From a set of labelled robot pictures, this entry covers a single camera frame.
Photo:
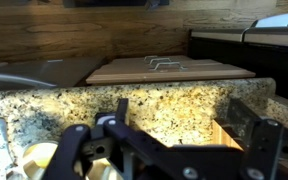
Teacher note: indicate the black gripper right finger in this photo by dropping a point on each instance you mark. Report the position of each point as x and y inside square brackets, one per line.
[267, 150]

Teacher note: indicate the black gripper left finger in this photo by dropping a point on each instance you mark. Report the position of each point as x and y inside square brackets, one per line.
[70, 146]

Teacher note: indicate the shallow steel bowl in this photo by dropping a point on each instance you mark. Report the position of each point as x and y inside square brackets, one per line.
[39, 156]

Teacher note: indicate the thick end-grain cutting board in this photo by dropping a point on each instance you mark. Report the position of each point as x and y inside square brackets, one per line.
[225, 135]

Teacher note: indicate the wooden cutting board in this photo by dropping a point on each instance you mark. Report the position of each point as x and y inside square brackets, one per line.
[134, 71]

